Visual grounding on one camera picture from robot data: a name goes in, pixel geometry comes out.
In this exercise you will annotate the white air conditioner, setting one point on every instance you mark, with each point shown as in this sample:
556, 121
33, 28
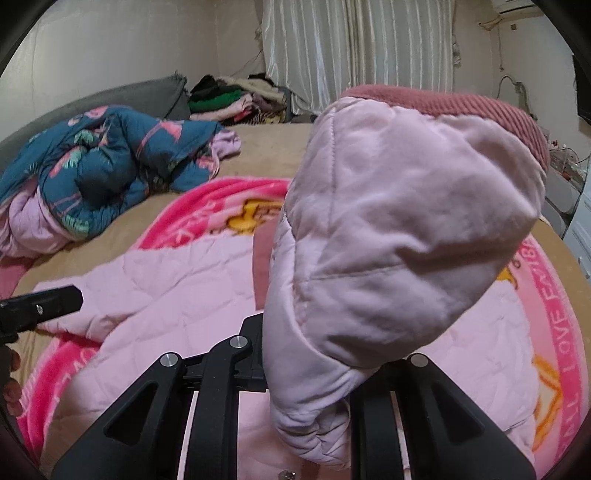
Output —
503, 7

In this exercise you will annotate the black flat television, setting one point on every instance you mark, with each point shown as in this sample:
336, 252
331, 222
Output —
583, 92

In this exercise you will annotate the grey headboard cushion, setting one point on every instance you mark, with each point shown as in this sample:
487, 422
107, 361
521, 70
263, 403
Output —
161, 98

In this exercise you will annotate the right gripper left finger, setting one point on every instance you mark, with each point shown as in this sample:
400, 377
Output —
178, 419

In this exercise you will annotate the white drawer cabinet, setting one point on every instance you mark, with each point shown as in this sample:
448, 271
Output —
578, 234

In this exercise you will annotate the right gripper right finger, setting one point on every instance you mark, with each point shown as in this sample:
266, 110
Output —
410, 416

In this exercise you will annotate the pile of folded clothes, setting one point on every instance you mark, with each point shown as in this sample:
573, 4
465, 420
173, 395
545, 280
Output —
255, 100

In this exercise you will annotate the blue flamingo comforter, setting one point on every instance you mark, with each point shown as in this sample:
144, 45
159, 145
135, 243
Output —
69, 182

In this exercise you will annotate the person's left hand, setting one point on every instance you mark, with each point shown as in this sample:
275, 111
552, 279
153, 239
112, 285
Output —
11, 390

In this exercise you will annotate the pink cartoon fleece blanket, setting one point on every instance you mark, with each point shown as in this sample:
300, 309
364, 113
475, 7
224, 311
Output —
198, 216

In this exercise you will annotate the pink quilted jacket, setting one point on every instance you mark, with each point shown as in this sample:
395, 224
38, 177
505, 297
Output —
407, 206

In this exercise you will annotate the white striped curtain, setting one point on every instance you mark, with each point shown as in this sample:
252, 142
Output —
318, 49

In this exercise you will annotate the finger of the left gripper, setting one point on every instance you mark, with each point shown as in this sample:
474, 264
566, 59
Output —
24, 313

